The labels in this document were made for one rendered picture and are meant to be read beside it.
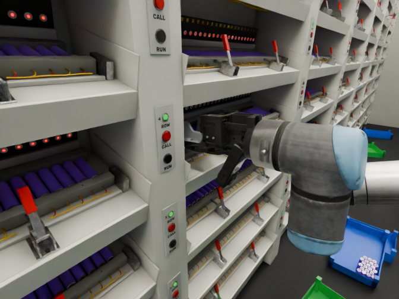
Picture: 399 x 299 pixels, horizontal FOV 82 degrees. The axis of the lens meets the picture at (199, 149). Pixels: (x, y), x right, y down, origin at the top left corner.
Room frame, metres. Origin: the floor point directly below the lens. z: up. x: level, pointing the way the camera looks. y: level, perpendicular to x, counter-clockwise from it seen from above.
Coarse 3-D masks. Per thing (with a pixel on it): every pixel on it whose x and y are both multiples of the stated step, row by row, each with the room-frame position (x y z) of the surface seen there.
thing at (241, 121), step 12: (204, 120) 0.45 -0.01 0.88; (216, 120) 0.43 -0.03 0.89; (228, 120) 0.45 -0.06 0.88; (240, 120) 0.44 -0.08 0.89; (252, 120) 0.40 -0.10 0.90; (204, 132) 0.46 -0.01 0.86; (216, 132) 0.43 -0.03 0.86; (228, 132) 0.44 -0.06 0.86; (240, 132) 0.42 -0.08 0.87; (216, 144) 0.43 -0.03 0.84; (228, 144) 0.44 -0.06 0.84; (240, 144) 0.42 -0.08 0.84
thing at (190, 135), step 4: (184, 120) 0.50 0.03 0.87; (184, 124) 0.50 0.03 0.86; (188, 124) 0.49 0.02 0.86; (184, 128) 0.50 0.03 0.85; (188, 128) 0.49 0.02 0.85; (184, 132) 0.50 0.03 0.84; (188, 132) 0.49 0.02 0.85; (192, 132) 0.48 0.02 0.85; (196, 132) 0.48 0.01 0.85; (184, 136) 0.50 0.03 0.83; (188, 136) 0.49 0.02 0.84; (192, 136) 0.48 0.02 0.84; (196, 136) 0.48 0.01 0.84; (200, 136) 0.47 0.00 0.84; (184, 140) 0.49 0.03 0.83; (188, 140) 0.49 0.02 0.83; (192, 140) 0.48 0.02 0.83; (196, 140) 0.48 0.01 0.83; (200, 140) 0.47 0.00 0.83
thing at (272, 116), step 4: (276, 112) 0.90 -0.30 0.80; (264, 116) 0.83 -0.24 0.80; (268, 116) 0.84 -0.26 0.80; (272, 116) 0.84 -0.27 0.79; (276, 116) 0.88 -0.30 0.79; (188, 152) 0.50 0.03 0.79; (192, 152) 0.51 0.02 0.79; (196, 152) 0.52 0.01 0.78; (200, 152) 0.54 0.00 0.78; (188, 156) 0.50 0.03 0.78; (192, 156) 0.51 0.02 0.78; (204, 156) 0.52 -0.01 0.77; (196, 160) 0.50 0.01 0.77
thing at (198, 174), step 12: (204, 108) 0.74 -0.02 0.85; (216, 108) 0.79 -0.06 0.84; (264, 108) 0.95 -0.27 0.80; (276, 108) 0.92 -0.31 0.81; (288, 120) 0.89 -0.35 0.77; (216, 156) 0.54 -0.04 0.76; (192, 168) 0.47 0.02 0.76; (204, 168) 0.48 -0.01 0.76; (216, 168) 0.50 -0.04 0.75; (192, 180) 0.44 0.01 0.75; (204, 180) 0.48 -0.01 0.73
